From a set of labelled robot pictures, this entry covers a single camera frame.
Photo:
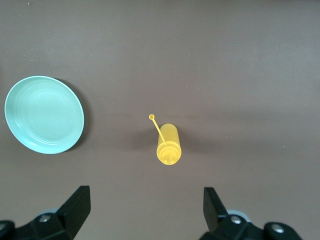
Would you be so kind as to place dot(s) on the yellow mustard squeeze bottle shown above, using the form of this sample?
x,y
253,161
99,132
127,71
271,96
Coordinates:
x,y
170,145

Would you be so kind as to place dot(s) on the mint green plate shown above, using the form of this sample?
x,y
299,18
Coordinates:
x,y
43,115

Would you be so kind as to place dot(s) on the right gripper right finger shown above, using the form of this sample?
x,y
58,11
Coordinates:
x,y
215,215

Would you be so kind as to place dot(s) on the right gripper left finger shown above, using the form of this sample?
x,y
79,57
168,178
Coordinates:
x,y
72,212

